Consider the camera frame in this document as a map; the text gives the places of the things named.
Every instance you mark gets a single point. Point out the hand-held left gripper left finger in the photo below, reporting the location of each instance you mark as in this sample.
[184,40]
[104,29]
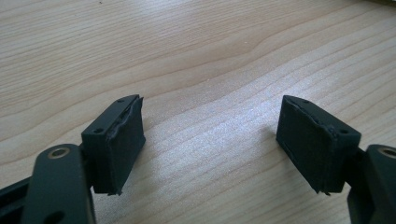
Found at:
[116,146]

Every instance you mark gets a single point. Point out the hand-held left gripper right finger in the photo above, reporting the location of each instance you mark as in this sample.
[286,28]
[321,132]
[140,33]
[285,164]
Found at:
[314,143]

